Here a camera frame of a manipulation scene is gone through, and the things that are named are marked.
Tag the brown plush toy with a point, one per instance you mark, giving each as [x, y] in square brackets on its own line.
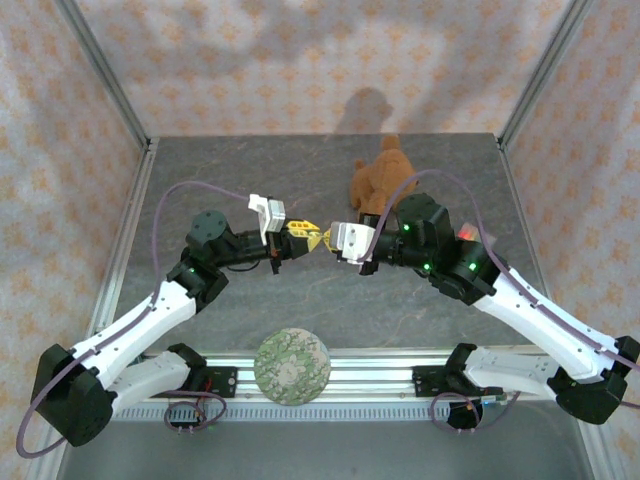
[385, 175]

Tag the colourful small packet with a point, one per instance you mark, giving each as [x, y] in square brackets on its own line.
[470, 233]

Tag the small green circuit board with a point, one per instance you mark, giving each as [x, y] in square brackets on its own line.
[494, 397]

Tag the aluminium frame post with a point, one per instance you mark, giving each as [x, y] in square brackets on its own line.
[542, 70]
[100, 70]

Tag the aluminium table side rail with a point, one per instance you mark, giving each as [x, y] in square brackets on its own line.
[520, 200]
[120, 250]

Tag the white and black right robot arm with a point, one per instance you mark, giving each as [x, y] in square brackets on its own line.
[530, 315]

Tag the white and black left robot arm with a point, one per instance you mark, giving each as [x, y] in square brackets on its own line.
[135, 325]

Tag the round green floral plate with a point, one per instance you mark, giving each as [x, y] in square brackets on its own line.
[292, 365]

